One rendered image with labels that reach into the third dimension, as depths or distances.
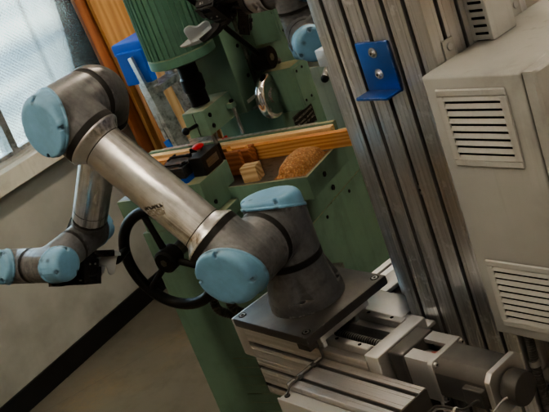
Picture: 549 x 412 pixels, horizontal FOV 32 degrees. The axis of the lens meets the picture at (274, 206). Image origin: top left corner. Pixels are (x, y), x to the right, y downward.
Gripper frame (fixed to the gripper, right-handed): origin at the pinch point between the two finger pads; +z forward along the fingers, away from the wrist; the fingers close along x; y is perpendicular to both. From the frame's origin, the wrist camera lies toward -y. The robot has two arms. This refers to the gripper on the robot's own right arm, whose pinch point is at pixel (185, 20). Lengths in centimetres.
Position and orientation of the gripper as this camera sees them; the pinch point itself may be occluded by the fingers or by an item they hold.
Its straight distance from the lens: 228.0
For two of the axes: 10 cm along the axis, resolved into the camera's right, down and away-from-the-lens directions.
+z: -8.3, 1.0, 5.5
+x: -1.0, 9.4, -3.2
